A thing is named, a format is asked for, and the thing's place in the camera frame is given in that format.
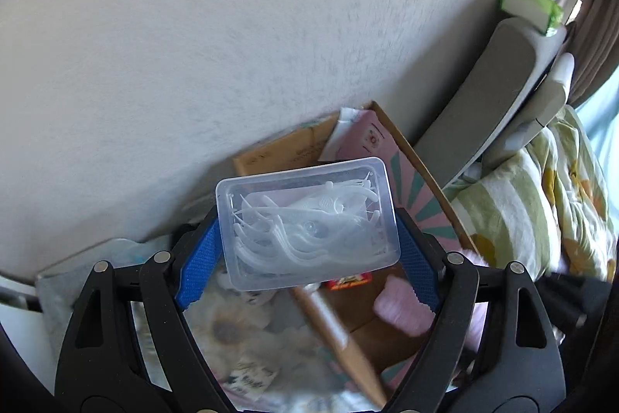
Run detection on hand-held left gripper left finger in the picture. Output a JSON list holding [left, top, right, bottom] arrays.
[[55, 205, 233, 413]]

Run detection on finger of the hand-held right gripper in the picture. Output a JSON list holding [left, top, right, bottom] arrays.
[[534, 272, 615, 341]]

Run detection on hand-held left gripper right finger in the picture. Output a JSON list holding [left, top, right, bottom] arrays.
[[382, 207, 566, 413]]

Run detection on pink striped cardboard box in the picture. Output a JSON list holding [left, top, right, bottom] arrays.
[[232, 100, 484, 411]]

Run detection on clear plastic floss pick box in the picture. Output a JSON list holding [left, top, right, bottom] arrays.
[[215, 156, 402, 290]]

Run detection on white printed packet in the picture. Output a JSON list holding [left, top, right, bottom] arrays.
[[226, 352, 280, 400]]

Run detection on pink fluffy item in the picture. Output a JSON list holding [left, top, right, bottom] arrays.
[[372, 275, 436, 336]]

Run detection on red label packet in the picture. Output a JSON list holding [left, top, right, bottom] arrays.
[[323, 272, 373, 293]]

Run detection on light blue floral cloth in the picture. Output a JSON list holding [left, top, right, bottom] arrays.
[[36, 239, 388, 413]]

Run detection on green striped floral quilt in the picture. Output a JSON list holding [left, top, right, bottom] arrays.
[[445, 103, 619, 283]]

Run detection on pink packet with white edge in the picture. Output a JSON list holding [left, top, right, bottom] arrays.
[[318, 106, 403, 174]]

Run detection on brown curtain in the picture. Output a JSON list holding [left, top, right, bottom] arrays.
[[566, 0, 619, 104]]

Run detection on green tissue pack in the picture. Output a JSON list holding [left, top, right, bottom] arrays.
[[498, 0, 565, 37]]

